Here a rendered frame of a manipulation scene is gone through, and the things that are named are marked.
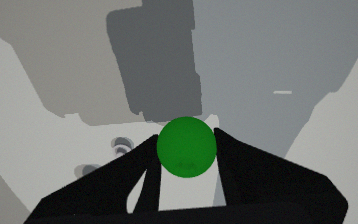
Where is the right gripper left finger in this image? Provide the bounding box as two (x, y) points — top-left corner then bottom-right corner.
(25, 134), (162, 222)

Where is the green ball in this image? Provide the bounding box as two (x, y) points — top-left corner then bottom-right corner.
(157, 117), (217, 178)

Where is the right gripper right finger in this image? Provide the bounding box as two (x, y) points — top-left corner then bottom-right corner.
(214, 128), (348, 224)

